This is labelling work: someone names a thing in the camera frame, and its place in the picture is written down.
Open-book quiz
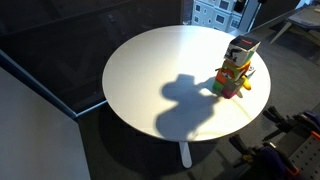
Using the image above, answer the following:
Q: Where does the grey pegboard panel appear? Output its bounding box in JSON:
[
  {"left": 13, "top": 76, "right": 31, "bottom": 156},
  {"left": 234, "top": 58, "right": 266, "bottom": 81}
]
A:
[{"left": 288, "top": 131, "right": 320, "bottom": 180}]

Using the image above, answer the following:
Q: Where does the grey background table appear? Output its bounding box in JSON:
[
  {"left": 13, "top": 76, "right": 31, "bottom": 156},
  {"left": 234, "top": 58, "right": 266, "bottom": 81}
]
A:
[{"left": 269, "top": 4, "right": 320, "bottom": 46}]

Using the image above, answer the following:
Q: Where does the yellow toy banana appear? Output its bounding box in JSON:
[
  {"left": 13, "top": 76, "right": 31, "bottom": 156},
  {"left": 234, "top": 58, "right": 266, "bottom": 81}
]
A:
[{"left": 240, "top": 75, "right": 253, "bottom": 92}]

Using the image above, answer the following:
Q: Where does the window frame sill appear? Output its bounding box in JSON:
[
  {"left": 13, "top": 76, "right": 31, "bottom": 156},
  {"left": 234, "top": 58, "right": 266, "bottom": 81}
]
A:
[{"left": 0, "top": 49, "right": 111, "bottom": 120}]

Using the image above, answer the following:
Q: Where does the white table base leg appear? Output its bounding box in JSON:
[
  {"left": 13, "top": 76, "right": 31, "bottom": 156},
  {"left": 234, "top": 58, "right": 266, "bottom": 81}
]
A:
[{"left": 178, "top": 141, "right": 194, "bottom": 169}]

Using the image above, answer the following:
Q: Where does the small green block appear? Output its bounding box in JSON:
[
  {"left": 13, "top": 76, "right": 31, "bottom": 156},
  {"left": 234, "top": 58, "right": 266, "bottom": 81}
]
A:
[{"left": 212, "top": 79, "right": 226, "bottom": 96}]

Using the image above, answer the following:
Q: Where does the purple clamp with orange trigger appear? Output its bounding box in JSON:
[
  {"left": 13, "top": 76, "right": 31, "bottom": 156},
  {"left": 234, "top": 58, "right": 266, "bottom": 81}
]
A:
[{"left": 229, "top": 134, "right": 300, "bottom": 178}]

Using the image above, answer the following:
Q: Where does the purple and black clamp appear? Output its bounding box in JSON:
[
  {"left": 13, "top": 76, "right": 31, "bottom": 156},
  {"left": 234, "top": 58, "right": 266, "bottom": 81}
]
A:
[{"left": 262, "top": 105, "right": 320, "bottom": 142}]

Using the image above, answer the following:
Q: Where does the grey and pink block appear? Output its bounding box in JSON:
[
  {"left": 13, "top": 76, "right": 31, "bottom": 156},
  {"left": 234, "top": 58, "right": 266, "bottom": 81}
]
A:
[{"left": 221, "top": 78, "right": 245, "bottom": 100}]

